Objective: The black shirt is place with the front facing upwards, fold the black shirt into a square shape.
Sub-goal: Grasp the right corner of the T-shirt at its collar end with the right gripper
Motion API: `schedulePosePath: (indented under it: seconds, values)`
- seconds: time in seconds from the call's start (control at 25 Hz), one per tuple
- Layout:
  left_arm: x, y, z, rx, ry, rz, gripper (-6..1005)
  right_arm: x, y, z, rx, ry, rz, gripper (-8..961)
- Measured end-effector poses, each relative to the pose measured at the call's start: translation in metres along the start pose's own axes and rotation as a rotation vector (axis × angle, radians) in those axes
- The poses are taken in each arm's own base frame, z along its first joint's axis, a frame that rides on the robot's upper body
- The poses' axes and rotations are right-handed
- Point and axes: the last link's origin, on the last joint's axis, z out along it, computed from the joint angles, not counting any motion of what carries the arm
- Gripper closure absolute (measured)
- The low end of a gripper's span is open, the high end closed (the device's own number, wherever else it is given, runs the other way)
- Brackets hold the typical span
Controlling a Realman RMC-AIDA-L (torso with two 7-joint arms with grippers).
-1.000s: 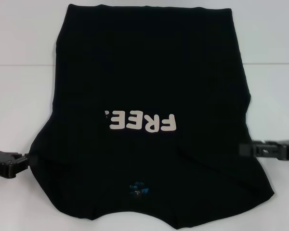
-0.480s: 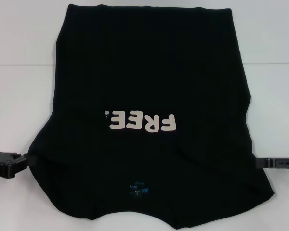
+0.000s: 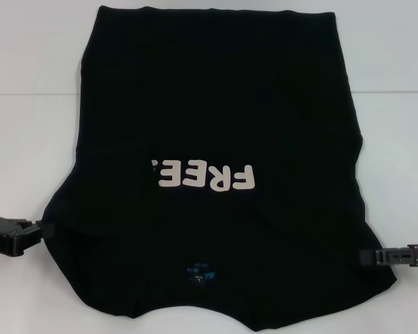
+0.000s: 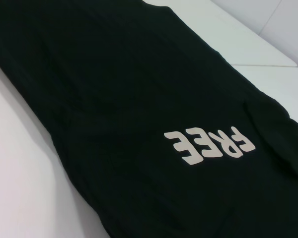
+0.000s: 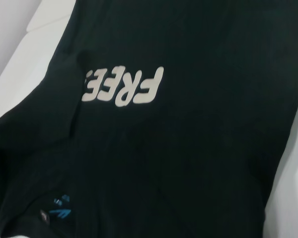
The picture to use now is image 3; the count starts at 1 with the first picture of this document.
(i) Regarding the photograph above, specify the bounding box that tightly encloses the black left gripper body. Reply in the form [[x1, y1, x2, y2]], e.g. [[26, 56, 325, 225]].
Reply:
[[0, 214, 32, 259]]

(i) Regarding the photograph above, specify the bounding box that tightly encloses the black shirt with FREE print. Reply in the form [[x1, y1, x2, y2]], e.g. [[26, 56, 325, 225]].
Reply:
[[41, 5, 387, 319]]

